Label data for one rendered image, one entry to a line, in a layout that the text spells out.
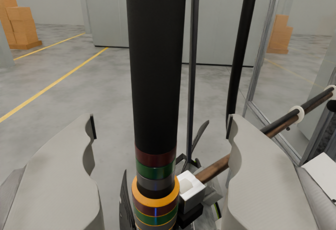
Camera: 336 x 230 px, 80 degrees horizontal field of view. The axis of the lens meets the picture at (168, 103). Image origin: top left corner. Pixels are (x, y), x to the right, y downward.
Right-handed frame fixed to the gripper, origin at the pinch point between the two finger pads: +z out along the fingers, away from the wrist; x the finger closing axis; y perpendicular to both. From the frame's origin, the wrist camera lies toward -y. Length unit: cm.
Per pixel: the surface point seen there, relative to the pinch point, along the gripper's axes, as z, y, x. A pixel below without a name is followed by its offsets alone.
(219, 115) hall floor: 269, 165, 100
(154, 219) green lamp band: -0.1, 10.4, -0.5
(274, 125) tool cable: 14.1, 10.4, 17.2
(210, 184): 36, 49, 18
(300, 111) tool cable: 18.8, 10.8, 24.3
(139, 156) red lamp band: 0.9, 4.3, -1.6
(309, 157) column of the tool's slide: 44, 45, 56
